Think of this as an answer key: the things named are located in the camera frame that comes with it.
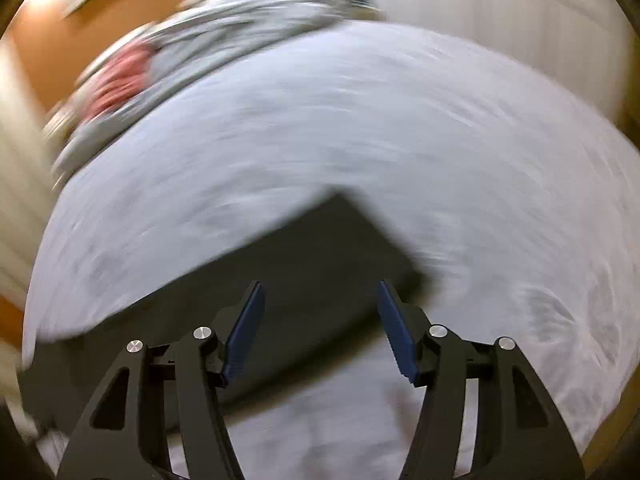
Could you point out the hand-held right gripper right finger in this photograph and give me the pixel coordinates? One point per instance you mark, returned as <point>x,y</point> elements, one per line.
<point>397,330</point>

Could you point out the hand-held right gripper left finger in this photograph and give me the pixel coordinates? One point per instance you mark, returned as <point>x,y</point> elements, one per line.
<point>245,330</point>

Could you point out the black pants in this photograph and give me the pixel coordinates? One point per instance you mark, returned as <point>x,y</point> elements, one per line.
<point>310,260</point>

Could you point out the butterfly print grey blanket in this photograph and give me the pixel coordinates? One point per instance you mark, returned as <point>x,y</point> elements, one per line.
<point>350,135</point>

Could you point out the white curtain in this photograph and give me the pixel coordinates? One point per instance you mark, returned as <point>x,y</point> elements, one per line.
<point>20,175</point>

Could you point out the pink fleece blanket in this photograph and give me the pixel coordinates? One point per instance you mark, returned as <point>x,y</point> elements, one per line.
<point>122,77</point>

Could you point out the grey ruffled duvet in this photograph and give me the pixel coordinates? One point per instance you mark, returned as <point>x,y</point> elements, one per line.
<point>225,35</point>

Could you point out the white wardrobe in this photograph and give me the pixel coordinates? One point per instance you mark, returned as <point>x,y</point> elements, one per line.
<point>500,10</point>

